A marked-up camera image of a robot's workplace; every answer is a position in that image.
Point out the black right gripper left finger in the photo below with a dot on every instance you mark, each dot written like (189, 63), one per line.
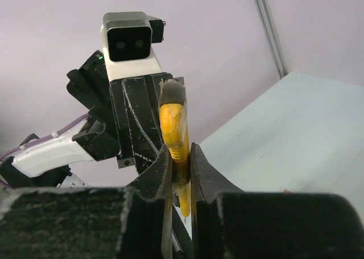
(134, 221)

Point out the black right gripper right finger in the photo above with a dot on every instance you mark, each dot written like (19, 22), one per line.
(228, 222)

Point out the yellow utility knife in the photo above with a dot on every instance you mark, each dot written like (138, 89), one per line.
(174, 128)

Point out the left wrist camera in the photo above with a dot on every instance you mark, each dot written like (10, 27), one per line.
(127, 39)

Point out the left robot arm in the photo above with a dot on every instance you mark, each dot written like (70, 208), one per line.
(73, 130)

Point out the left aluminium frame post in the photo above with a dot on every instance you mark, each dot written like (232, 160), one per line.
(272, 36)

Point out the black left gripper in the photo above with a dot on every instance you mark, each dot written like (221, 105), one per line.
(135, 103)

